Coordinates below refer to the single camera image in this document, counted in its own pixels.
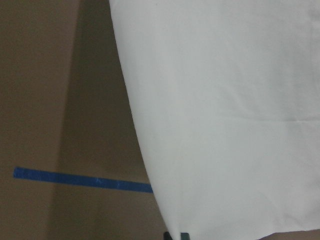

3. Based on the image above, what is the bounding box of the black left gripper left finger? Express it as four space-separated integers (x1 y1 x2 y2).
163 231 172 240

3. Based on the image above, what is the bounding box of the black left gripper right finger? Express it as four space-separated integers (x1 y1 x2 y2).
180 232 190 240

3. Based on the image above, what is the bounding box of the white long-sleeve printed shirt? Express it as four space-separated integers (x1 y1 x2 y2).
109 0 320 240

